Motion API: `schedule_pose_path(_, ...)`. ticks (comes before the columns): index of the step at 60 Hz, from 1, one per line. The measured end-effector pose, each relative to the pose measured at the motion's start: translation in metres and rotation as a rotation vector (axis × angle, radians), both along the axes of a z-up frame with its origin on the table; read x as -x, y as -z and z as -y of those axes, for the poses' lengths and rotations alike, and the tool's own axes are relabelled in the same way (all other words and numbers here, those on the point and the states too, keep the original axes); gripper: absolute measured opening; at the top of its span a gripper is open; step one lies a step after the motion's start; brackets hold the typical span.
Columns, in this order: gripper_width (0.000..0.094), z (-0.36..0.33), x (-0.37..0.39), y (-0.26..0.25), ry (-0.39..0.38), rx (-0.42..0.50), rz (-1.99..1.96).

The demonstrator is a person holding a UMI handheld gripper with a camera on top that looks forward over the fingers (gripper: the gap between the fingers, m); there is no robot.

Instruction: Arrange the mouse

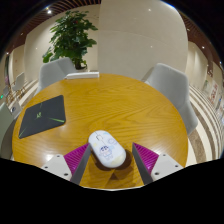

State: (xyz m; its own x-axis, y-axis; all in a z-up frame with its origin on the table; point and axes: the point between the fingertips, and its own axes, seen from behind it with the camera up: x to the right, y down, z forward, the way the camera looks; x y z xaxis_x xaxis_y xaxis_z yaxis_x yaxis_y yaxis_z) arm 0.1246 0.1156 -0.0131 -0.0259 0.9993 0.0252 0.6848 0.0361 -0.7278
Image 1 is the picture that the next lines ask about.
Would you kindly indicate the white power strip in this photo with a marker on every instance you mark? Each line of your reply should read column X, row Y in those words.
column 82, row 75

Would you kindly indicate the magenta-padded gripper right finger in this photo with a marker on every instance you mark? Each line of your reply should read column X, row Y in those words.
column 165, row 166

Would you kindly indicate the small light grey chair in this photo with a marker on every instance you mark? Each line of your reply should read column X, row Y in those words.
column 19, row 81

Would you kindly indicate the grey-green armchair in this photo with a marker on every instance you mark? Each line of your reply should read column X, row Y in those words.
column 4, row 126

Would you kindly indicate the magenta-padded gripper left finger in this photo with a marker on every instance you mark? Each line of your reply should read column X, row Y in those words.
column 58, row 165

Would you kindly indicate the green potted plant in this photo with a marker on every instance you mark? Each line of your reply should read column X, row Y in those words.
column 70, row 36

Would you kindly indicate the grey shell chair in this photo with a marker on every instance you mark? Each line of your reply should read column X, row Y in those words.
column 173, row 88
column 53, row 72

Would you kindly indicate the black mouse pad green streaks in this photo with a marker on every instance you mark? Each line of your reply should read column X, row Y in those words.
column 42, row 116

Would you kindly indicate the white cartoon-print computer mouse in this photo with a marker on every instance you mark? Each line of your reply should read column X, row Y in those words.
column 107, row 150

